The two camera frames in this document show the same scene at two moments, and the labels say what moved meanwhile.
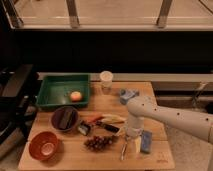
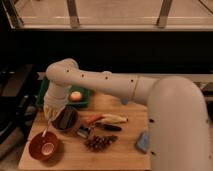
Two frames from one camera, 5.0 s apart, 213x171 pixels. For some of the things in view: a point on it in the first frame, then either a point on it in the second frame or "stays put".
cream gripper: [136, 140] to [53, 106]
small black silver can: [83, 128] stays put
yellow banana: [112, 118] stays put
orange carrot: [91, 119] stays put
